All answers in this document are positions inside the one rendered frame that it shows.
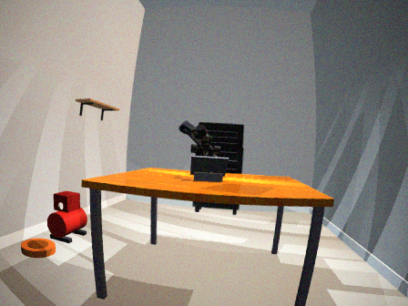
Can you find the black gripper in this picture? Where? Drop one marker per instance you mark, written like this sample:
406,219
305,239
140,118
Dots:
203,148

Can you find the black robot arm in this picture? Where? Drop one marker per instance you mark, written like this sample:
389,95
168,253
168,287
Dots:
199,134

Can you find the white switch panel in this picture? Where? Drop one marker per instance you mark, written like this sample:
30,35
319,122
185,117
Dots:
209,169

